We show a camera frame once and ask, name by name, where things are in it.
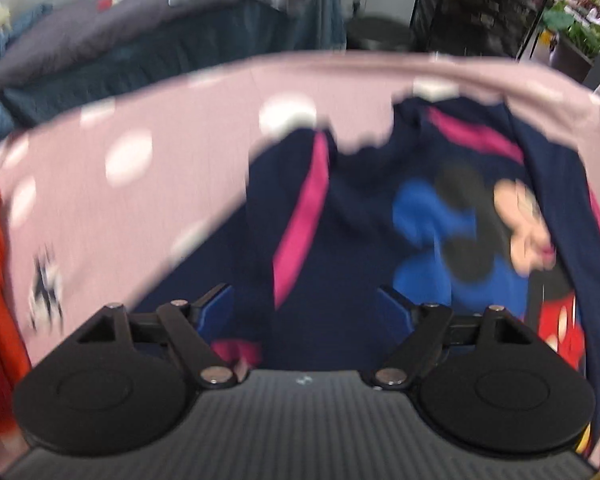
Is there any green potted plant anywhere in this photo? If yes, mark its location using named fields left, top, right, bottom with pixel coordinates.
left=540, top=0, right=600, bottom=68

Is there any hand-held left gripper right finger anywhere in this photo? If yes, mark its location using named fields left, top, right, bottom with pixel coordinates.
left=372, top=285, right=536, bottom=391

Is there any black shelf rack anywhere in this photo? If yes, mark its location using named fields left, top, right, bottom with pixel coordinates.
left=409, top=0, right=553, bottom=59

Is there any pink polka-dot blanket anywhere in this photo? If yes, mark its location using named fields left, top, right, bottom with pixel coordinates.
left=0, top=50, right=600, bottom=476

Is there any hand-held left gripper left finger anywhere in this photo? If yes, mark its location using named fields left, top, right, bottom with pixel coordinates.
left=75, top=282, right=238, bottom=391

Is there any grey bed blanket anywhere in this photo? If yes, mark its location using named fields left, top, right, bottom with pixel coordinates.
left=0, top=0, right=261, bottom=92

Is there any black round stool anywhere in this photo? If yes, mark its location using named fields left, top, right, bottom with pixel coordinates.
left=345, top=14, right=417, bottom=54

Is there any navy cartoon print shirt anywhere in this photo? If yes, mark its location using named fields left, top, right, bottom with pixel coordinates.
left=130, top=95, right=600, bottom=461

